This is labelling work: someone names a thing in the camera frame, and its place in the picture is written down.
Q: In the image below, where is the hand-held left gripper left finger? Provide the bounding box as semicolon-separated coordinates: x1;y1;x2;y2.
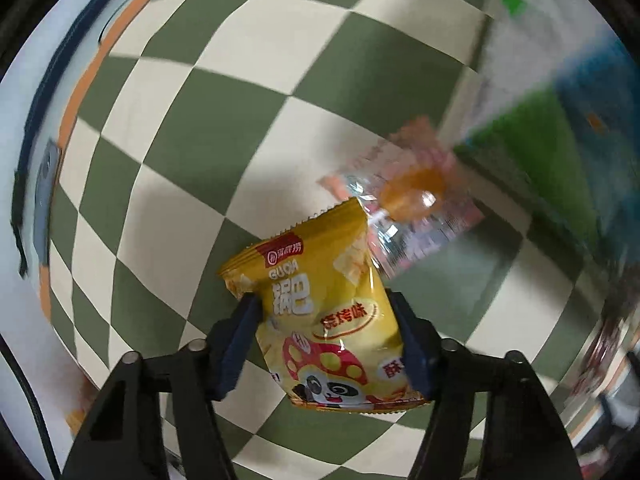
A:
62;294;262;480

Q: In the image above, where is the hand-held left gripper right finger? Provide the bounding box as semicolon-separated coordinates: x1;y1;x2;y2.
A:
386;289;583;480

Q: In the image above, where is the yellow panda snack packet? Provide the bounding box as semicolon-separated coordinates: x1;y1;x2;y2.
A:
216;197;432;413

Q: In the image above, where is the cardboard box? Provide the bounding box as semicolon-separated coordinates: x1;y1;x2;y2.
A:
452;0;640;268

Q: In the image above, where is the orange lollipop in wrapper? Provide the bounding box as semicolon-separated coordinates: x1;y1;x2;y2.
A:
319;115;487;282

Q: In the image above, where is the green white checkered tablecloth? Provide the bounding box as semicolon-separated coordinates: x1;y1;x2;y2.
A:
39;0;636;480

